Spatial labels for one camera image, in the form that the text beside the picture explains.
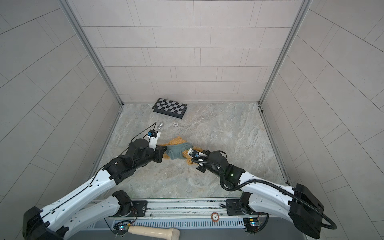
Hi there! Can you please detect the right green circuit board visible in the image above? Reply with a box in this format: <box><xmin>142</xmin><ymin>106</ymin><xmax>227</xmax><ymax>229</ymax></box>
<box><xmin>243</xmin><ymin>218</ymin><xmax>260</xmax><ymax>234</ymax></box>

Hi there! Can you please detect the left black camera cable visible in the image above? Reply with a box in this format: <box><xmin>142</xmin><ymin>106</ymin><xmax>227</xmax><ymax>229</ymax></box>
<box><xmin>119</xmin><ymin>121</ymin><xmax>158</xmax><ymax>157</ymax></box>

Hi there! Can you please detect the tan teddy bear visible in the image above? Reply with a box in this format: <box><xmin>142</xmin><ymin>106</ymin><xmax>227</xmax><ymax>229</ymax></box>
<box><xmin>162</xmin><ymin>137</ymin><xmax>203</xmax><ymax>165</ymax></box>

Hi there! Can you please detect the right black corrugated cable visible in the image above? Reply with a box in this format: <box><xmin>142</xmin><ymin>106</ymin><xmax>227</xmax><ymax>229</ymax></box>
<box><xmin>190</xmin><ymin>149</ymin><xmax>338</xmax><ymax>231</ymax></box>

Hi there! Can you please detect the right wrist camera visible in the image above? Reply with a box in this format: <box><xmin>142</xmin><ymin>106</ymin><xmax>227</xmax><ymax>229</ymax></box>
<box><xmin>188</xmin><ymin>149</ymin><xmax>208</xmax><ymax>159</ymax></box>

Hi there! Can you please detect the green circuit board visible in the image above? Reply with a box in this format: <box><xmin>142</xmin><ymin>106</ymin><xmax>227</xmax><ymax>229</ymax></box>
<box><xmin>243</xmin><ymin>218</ymin><xmax>260</xmax><ymax>234</ymax></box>
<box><xmin>113</xmin><ymin>221</ymin><xmax>132</xmax><ymax>236</ymax></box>

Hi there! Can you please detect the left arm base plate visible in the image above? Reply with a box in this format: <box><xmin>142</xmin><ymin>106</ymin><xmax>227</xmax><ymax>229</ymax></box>
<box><xmin>119</xmin><ymin>200</ymin><xmax>148</xmax><ymax>218</ymax></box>

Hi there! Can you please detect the round red white sticker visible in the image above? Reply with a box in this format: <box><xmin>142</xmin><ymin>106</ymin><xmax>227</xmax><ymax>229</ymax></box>
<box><xmin>211</xmin><ymin>212</ymin><xmax>220</xmax><ymax>223</ymax></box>

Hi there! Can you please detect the folded black white chessboard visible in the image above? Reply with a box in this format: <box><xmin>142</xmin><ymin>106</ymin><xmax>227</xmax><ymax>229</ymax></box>
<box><xmin>153</xmin><ymin>98</ymin><xmax>188</xmax><ymax>119</ymax></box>

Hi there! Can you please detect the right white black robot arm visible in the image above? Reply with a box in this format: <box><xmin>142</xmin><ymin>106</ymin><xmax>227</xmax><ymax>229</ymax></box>
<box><xmin>188</xmin><ymin>149</ymin><xmax>324</xmax><ymax>239</ymax></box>

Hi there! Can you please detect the aluminium mounting rail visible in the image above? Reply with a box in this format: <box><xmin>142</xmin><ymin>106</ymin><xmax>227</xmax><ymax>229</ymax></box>
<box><xmin>58</xmin><ymin>196</ymin><xmax>311</xmax><ymax>222</ymax></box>

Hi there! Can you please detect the beige wooden handle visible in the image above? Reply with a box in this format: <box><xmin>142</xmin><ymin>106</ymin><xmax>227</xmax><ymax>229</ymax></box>
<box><xmin>128</xmin><ymin>226</ymin><xmax>181</xmax><ymax>240</ymax></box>

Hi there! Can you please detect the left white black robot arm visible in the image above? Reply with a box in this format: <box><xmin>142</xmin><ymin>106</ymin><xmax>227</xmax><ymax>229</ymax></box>
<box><xmin>22</xmin><ymin>139</ymin><xmax>167</xmax><ymax>240</ymax></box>

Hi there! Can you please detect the grey-green teddy sweater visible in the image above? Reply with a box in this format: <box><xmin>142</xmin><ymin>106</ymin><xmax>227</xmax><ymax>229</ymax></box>
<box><xmin>165</xmin><ymin>143</ymin><xmax>193</xmax><ymax>160</ymax></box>

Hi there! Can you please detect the left green circuit board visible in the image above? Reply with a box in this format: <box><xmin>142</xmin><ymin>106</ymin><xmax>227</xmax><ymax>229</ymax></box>
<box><xmin>113</xmin><ymin>221</ymin><xmax>132</xmax><ymax>236</ymax></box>

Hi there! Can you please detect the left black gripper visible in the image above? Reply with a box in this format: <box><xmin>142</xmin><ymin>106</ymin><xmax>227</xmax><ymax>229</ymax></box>
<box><xmin>132</xmin><ymin>144</ymin><xmax>169</xmax><ymax>170</ymax></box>

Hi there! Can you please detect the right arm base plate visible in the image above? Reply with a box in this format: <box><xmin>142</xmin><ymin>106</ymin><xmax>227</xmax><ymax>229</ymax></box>
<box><xmin>225</xmin><ymin>199</ymin><xmax>247</xmax><ymax>216</ymax></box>

